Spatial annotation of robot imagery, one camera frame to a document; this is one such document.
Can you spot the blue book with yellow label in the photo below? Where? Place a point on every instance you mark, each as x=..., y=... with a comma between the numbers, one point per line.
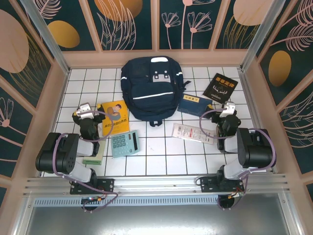
x=190, y=107

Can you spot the black book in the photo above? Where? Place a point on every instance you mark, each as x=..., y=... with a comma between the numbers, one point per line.
x=220, y=86

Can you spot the clear stationery pack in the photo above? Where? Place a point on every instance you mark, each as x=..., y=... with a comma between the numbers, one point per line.
x=190, y=133

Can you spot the pale green notebook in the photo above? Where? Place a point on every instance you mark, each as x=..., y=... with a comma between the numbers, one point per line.
x=94, y=160

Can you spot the teal calculator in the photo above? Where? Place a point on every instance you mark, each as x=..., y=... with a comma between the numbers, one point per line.
x=124, y=144

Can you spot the navy blue backpack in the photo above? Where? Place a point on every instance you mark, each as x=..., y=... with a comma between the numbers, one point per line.
x=151, y=102

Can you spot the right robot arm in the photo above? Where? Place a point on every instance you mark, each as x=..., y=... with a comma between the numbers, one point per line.
x=254, y=149

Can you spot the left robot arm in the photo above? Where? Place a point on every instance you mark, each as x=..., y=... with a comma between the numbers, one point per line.
x=66, y=151

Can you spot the small circuit board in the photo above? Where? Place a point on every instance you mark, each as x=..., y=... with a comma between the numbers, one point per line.
x=236, y=195
x=91, y=199

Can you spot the grey steel sheet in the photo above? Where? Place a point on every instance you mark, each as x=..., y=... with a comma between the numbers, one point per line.
x=159, y=221

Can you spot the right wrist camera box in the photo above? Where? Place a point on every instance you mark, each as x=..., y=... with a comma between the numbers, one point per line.
x=228, y=109

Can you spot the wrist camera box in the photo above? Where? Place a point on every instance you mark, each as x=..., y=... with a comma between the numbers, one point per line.
x=228, y=109
x=84, y=110

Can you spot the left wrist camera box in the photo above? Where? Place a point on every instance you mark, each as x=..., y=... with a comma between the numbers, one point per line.
x=84, y=110

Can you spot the aluminium side rail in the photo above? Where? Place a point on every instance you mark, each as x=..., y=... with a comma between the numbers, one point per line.
x=254, y=115

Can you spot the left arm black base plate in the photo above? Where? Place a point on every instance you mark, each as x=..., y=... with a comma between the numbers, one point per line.
x=107, y=186

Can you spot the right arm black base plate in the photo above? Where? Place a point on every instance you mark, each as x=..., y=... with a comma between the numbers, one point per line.
x=206, y=186

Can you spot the aluminium corner post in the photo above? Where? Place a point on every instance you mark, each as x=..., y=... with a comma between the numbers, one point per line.
x=254, y=46
x=52, y=46

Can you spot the aluminium front rail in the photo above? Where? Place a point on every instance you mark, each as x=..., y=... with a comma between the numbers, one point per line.
x=159, y=183

